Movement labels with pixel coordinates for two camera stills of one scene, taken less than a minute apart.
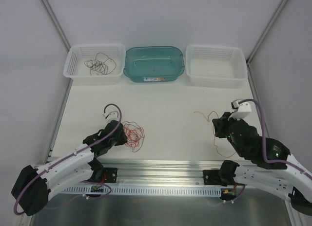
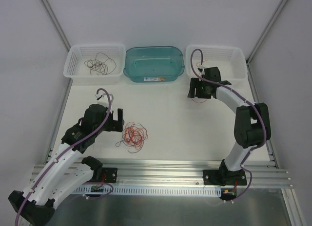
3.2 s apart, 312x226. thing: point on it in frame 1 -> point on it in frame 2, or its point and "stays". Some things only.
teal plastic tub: x=154 y=64 stays
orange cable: x=213 y=131 -> x=200 y=102
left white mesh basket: x=95 y=64 stays
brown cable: x=94 y=65 stays
